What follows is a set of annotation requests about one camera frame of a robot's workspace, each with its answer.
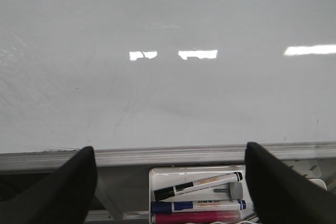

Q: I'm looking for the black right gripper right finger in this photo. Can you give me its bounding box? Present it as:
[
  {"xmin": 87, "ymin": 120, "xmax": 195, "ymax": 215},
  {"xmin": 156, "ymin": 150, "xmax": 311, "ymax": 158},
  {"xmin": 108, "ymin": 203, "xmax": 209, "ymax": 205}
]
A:
[{"xmin": 245, "ymin": 142, "xmax": 335, "ymax": 223}]

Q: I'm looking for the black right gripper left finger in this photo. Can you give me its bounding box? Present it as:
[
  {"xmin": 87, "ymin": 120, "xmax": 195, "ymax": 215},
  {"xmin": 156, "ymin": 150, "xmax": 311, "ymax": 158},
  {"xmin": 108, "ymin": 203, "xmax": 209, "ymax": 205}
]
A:
[{"xmin": 1, "ymin": 146, "xmax": 98, "ymax": 223}]

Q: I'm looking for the grey magnetic knob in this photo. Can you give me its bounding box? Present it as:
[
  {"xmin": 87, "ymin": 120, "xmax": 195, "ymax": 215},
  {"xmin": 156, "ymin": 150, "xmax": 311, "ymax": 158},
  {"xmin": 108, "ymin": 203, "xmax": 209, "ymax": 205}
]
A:
[{"xmin": 213, "ymin": 182, "xmax": 244, "ymax": 199}]

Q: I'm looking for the pink marker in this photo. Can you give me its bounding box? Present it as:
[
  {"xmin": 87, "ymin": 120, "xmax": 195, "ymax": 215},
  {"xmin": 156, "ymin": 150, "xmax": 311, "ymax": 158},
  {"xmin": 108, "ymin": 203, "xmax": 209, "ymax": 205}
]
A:
[{"xmin": 151, "ymin": 210, "xmax": 241, "ymax": 223}]

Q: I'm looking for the blue capped white marker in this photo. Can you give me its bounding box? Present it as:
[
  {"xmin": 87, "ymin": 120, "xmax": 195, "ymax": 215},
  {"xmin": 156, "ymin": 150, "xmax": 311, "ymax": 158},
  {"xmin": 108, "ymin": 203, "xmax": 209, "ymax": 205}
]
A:
[{"xmin": 150, "ymin": 199, "xmax": 247, "ymax": 214}]

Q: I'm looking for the white plastic marker tray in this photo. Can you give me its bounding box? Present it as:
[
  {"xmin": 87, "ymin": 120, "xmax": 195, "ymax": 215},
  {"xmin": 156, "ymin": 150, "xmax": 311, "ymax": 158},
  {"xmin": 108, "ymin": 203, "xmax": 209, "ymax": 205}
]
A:
[{"xmin": 149, "ymin": 165, "xmax": 256, "ymax": 222}]

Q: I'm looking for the black capped white marker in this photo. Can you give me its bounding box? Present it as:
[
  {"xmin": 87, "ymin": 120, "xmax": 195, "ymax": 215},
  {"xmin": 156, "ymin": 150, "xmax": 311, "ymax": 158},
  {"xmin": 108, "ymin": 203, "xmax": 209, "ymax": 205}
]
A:
[{"xmin": 153, "ymin": 172, "xmax": 243, "ymax": 201}]

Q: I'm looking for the white whiteboard with aluminium frame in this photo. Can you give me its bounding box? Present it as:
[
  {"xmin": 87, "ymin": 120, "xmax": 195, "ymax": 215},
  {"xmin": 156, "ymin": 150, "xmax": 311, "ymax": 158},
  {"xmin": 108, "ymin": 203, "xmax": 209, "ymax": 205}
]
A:
[{"xmin": 0, "ymin": 0, "xmax": 336, "ymax": 168}]

